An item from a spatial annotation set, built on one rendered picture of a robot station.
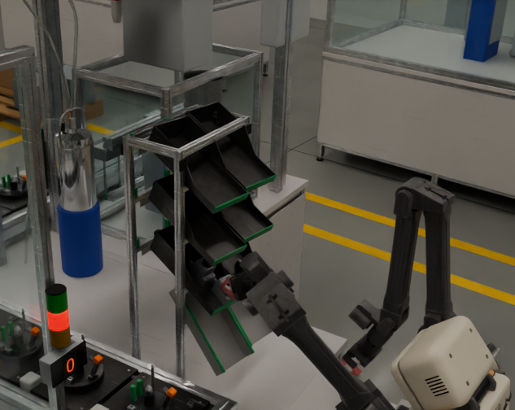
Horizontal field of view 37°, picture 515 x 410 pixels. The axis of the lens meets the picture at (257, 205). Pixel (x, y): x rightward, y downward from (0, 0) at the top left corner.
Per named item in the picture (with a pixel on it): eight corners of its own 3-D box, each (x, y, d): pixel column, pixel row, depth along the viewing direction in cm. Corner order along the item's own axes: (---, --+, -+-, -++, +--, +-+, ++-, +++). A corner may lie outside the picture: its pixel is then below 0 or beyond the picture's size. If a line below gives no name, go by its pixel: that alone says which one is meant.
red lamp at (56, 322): (73, 324, 189) (72, 307, 187) (58, 333, 185) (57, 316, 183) (58, 317, 191) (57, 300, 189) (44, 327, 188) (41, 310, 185)
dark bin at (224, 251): (244, 250, 218) (254, 233, 213) (212, 267, 209) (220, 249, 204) (181, 185, 227) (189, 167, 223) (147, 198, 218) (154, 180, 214)
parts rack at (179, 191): (246, 341, 261) (255, 116, 226) (182, 401, 232) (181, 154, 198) (194, 321, 270) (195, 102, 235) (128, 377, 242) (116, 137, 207)
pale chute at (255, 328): (271, 332, 244) (279, 328, 241) (243, 350, 235) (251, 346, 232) (226, 255, 247) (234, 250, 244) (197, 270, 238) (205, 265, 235)
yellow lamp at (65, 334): (75, 340, 191) (73, 324, 189) (60, 351, 187) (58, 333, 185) (60, 333, 194) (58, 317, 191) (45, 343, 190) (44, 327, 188)
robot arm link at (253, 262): (270, 315, 199) (296, 293, 199) (244, 285, 194) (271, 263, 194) (256, 294, 210) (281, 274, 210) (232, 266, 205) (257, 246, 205)
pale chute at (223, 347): (246, 356, 233) (255, 352, 230) (216, 377, 224) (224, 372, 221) (199, 276, 236) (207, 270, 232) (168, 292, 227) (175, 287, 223)
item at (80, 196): (105, 202, 291) (100, 106, 274) (79, 216, 280) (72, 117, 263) (77, 194, 297) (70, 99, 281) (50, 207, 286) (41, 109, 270)
